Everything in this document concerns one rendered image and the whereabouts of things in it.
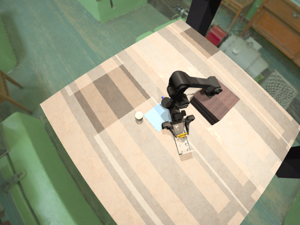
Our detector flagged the cream cylinder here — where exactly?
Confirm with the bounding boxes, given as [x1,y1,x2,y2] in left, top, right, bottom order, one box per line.
[135,112,143,121]

